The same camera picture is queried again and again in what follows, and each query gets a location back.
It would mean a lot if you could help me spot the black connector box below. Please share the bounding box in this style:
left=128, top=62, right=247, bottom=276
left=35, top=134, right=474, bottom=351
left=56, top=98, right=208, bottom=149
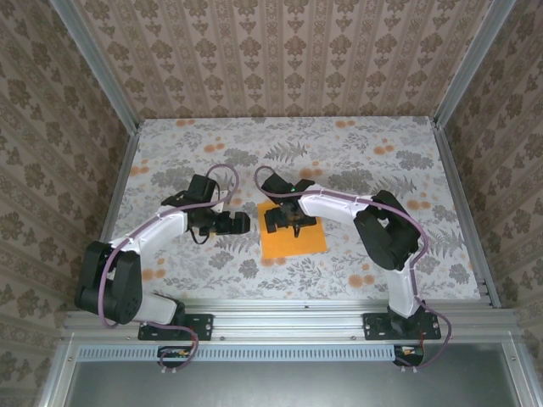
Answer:
left=157, top=345, right=193, bottom=369
left=393, top=344, right=426, bottom=368

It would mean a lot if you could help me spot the aluminium side rail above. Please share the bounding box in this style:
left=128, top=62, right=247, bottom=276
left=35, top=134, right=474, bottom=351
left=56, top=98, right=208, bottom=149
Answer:
left=79, top=126, right=142, bottom=310
left=431, top=122, right=504, bottom=309

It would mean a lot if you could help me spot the aluminium cross rail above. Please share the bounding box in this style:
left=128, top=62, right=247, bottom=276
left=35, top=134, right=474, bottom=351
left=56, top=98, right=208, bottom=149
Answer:
left=63, top=298, right=517, bottom=341

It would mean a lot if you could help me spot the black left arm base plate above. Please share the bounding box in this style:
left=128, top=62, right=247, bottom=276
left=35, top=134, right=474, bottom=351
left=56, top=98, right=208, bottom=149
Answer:
left=137, top=312, right=214, bottom=341

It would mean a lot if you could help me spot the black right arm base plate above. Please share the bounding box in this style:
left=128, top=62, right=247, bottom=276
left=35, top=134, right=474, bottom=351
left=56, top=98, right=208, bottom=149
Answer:
left=363, top=311, right=442, bottom=341

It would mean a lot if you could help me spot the grey slotted cable duct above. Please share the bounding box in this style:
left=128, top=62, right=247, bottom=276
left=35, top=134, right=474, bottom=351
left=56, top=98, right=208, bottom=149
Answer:
left=78, top=343, right=425, bottom=362

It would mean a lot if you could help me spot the aluminium corner post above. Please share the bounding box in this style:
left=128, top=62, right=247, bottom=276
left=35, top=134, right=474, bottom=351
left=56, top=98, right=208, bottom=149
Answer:
left=49, top=0, right=141, bottom=135
left=432, top=0, right=518, bottom=131

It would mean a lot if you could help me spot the grey metal panel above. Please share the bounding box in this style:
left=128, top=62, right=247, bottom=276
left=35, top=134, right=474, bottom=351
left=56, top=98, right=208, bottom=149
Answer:
left=40, top=338, right=543, bottom=407

